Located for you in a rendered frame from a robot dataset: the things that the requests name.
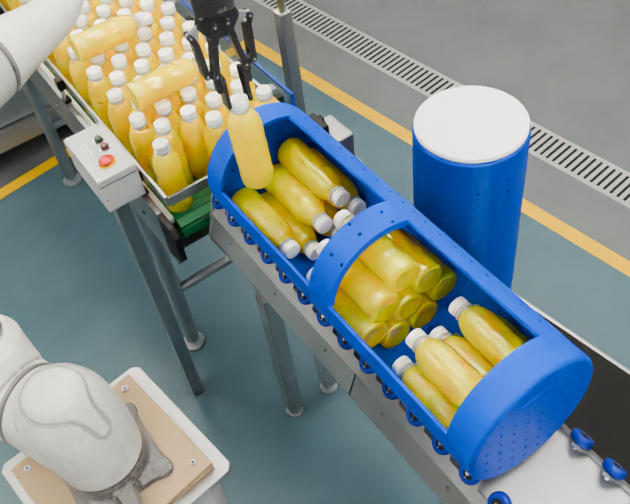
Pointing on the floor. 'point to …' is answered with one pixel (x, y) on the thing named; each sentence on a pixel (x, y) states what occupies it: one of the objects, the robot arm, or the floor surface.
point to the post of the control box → (158, 295)
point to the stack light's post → (289, 56)
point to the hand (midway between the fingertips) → (234, 87)
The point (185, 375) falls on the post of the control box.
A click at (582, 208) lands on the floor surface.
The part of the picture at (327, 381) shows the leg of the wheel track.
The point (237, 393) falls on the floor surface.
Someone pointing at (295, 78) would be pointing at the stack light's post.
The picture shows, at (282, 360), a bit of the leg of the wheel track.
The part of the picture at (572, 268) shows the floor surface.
